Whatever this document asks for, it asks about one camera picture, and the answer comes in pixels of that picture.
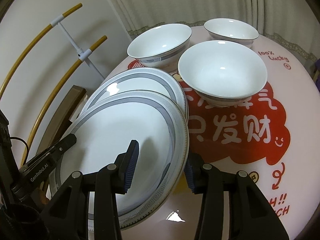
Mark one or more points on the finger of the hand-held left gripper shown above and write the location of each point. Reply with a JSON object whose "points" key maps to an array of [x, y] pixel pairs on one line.
{"points": [[62, 145]]}

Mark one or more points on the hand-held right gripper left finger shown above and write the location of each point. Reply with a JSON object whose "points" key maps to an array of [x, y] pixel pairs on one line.
{"points": [[131, 165]]}

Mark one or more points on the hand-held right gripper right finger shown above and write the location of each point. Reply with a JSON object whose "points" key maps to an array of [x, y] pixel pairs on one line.
{"points": [[190, 177]]}

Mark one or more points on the white plate with grey band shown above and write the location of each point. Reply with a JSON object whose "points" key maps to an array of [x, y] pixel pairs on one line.
{"points": [[135, 221], [140, 82], [105, 135]]}

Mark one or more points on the small white bowl grey band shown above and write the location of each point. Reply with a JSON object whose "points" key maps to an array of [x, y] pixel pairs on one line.
{"points": [[230, 30], [220, 70]]}

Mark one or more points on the large white bowl grey band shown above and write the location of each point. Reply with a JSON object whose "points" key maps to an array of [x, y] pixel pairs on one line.
{"points": [[158, 42]]}

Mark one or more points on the brown wooden bench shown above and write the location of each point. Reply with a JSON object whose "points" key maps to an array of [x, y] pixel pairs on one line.
{"points": [[67, 105]]}

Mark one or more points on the pink printed tablecloth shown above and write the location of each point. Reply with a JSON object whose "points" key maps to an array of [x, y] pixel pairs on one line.
{"points": [[250, 155]]}

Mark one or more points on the white barre stand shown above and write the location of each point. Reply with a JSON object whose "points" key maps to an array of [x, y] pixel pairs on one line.
{"points": [[71, 38]]}

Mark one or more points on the wooden barre rail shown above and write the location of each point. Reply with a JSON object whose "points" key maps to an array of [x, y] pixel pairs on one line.
{"points": [[50, 97], [30, 47]]}

